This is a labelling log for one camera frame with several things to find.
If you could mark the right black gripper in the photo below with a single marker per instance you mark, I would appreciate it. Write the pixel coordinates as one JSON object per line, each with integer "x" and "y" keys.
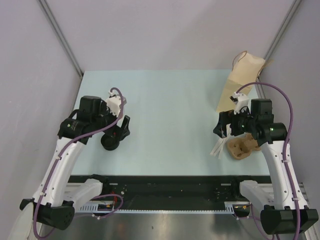
{"x": 225, "y": 118}

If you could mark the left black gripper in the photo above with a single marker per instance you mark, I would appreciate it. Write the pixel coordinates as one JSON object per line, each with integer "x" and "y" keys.
{"x": 117, "y": 131}

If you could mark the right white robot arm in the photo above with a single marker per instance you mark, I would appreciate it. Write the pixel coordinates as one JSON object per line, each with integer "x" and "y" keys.
{"x": 285, "y": 211}

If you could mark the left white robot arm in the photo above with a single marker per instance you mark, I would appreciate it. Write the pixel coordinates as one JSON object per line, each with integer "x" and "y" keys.
{"x": 51, "y": 206}

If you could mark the brown paper takeout bag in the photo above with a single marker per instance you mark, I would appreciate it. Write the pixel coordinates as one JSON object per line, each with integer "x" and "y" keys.
{"x": 246, "y": 68}

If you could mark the white wrapped straw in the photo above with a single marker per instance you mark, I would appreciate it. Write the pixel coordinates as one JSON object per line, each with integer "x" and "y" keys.
{"x": 221, "y": 149}
{"x": 216, "y": 148}

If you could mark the stack of black lids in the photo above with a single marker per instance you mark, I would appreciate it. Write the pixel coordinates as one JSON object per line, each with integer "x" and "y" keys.
{"x": 109, "y": 143}

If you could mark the brown pulp cup carrier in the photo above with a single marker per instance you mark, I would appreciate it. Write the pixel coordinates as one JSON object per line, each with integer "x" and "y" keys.
{"x": 242, "y": 147}

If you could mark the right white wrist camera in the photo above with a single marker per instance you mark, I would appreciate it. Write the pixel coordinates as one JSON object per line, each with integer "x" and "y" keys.
{"x": 241, "y": 102}

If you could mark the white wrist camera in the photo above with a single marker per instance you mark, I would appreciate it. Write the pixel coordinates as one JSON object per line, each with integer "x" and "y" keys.
{"x": 241, "y": 102}
{"x": 114, "y": 102}

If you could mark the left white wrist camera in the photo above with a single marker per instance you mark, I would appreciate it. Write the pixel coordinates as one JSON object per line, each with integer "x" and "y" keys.
{"x": 114, "y": 102}

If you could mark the right aluminium frame post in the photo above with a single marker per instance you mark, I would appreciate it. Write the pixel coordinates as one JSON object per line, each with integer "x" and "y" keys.
{"x": 294, "y": 8}

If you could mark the aluminium frame post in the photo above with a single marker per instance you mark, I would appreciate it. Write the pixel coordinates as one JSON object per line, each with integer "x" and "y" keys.
{"x": 294, "y": 8}
{"x": 51, "y": 19}

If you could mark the white slotted cable duct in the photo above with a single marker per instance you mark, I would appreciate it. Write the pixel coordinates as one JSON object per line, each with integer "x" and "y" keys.
{"x": 96, "y": 207}

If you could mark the left aluminium frame post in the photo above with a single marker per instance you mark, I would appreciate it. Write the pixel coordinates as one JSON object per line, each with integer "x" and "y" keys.
{"x": 51, "y": 19}

